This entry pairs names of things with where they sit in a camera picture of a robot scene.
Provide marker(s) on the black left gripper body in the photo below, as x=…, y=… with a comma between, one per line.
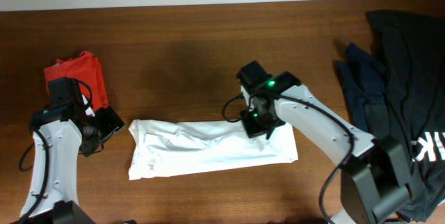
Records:
x=104, y=125

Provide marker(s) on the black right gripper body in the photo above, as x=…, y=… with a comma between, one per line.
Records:
x=257, y=122

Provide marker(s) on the white printed t-shirt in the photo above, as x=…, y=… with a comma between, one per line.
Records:
x=166, y=149

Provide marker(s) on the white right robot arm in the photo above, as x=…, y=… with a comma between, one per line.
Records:
x=372, y=177

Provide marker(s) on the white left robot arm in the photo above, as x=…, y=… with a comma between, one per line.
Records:
x=60, y=135

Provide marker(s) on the red folded t-shirt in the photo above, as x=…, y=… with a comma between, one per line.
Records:
x=87, y=68

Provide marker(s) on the navy blue garment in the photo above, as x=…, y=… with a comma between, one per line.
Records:
x=362, y=80

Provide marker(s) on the black garment with white lettering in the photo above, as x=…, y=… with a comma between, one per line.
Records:
x=412, y=48

